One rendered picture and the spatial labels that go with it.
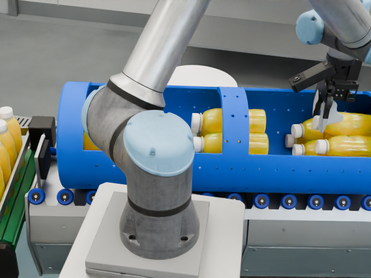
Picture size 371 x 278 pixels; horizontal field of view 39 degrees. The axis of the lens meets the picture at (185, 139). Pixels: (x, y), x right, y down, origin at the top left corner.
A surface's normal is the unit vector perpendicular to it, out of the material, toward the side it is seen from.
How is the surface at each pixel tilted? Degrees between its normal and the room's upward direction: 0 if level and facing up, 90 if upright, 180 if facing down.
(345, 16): 109
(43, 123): 0
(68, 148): 70
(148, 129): 5
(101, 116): 55
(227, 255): 0
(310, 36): 90
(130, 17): 76
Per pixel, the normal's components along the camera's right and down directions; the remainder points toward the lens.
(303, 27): -0.82, 0.28
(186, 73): 0.06, -0.83
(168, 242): 0.25, 0.25
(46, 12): -0.12, 0.33
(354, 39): 0.01, 0.91
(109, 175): 0.03, 0.68
